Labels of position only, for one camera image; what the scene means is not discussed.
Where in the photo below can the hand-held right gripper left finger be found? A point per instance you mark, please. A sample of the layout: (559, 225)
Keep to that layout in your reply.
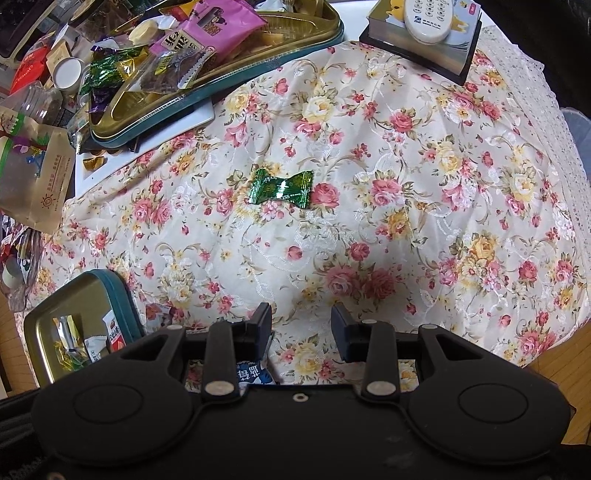
(264, 330)

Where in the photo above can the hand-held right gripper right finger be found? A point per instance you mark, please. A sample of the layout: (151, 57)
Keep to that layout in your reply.
(339, 332)

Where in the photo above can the green candy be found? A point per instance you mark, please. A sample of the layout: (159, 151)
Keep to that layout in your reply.
(279, 187)

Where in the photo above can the teal tin box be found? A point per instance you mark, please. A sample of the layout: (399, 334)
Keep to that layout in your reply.
(120, 295)

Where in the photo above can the blue white snack packet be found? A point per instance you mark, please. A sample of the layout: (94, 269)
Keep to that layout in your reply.
(251, 373)

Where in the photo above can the floral tablecloth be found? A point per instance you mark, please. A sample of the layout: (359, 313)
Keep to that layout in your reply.
(369, 230)

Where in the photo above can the white red snack packet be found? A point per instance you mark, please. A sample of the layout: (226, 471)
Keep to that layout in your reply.
(108, 337)

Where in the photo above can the white board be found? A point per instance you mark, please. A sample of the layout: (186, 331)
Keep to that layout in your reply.
(138, 157)

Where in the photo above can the gold foil candy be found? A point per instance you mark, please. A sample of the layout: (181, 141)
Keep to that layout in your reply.
(94, 163)

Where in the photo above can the dark clear-window snack packet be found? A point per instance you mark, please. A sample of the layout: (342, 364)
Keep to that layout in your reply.
(178, 71)

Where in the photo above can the kraft paper bag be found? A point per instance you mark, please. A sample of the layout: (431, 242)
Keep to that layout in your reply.
(32, 184)

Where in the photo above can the black notepad base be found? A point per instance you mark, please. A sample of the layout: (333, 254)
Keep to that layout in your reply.
(415, 62)

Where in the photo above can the gold tin tray teal rim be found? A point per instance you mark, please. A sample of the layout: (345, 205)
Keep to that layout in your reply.
(286, 41)

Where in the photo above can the green foil candies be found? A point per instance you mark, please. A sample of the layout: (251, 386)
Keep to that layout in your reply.
(111, 69)

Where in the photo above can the clear plastic bin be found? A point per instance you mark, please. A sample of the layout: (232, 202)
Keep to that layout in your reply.
(579, 138)

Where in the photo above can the pink snack packet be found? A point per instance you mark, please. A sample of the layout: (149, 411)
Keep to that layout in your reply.
(217, 23)

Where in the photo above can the white lace tablecloth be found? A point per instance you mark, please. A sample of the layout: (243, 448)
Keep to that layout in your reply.
(540, 92)

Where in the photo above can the tissue box with cartoon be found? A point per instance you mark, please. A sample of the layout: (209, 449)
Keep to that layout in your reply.
(461, 41)

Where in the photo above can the cream round candy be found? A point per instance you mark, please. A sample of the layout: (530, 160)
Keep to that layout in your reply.
(144, 31)

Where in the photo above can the clear plastic bottle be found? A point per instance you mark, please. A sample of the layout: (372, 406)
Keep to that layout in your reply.
(34, 104)

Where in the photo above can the white round jar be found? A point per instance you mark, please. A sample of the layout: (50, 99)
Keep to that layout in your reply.
(67, 74)

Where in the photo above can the white remote control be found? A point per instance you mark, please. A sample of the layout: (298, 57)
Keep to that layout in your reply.
(427, 21)

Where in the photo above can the red plastic bag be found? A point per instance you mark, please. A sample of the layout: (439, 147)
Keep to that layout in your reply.
(27, 71)

